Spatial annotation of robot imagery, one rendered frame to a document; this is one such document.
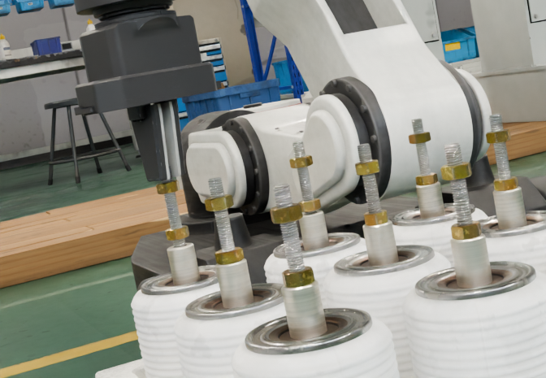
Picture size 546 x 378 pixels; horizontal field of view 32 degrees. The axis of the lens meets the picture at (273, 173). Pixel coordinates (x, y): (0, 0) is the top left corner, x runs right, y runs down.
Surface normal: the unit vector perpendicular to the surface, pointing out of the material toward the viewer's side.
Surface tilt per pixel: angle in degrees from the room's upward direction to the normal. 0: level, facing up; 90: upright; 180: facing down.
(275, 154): 90
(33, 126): 90
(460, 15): 90
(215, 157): 90
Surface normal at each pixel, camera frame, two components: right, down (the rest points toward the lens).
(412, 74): 0.14, -0.69
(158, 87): 0.69, -0.05
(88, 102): -0.70, 0.20
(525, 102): -0.90, 0.21
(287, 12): -0.67, 0.56
